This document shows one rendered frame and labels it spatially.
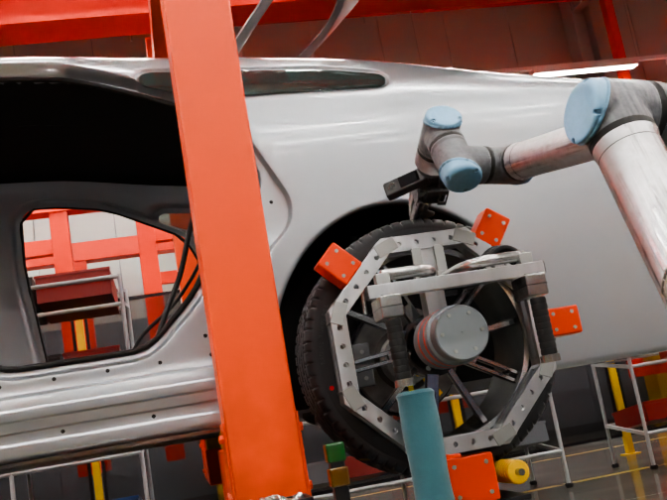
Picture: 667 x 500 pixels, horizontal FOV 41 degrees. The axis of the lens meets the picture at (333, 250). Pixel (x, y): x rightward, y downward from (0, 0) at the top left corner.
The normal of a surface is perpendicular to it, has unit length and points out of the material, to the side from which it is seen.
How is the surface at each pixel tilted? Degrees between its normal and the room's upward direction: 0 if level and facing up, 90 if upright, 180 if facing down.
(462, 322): 90
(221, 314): 90
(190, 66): 90
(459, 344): 90
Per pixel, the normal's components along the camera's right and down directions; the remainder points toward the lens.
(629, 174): -0.70, -0.26
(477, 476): 0.16, -0.22
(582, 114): -0.96, -0.09
